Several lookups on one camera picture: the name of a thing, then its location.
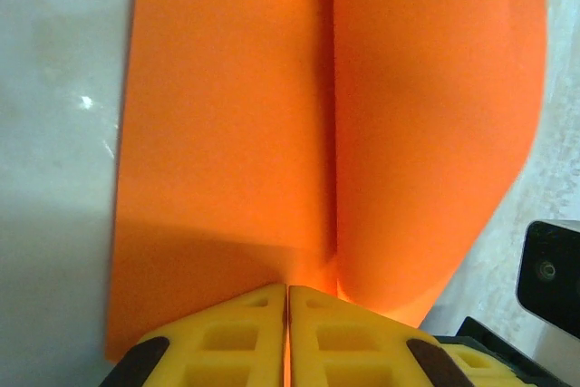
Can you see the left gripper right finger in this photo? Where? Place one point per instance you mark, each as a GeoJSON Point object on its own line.
{"type": "Point", "coordinates": [353, 351]}

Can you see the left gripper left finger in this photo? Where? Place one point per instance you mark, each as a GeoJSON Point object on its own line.
{"type": "Point", "coordinates": [217, 351]}

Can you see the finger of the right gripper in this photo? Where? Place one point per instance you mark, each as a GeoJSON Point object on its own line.
{"type": "Point", "coordinates": [480, 362]}

